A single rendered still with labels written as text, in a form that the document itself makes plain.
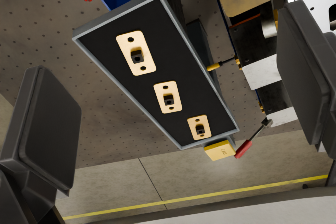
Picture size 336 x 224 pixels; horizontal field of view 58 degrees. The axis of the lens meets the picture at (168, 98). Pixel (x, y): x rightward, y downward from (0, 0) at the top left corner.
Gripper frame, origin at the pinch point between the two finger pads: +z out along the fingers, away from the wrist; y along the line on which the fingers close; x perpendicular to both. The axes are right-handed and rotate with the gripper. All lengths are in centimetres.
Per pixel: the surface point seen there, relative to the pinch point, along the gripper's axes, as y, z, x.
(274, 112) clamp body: 16, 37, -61
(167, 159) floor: -59, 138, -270
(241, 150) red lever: 5, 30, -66
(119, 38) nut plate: -9.6, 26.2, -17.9
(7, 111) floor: -154, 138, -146
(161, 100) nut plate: -7.8, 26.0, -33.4
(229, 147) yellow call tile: 2, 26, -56
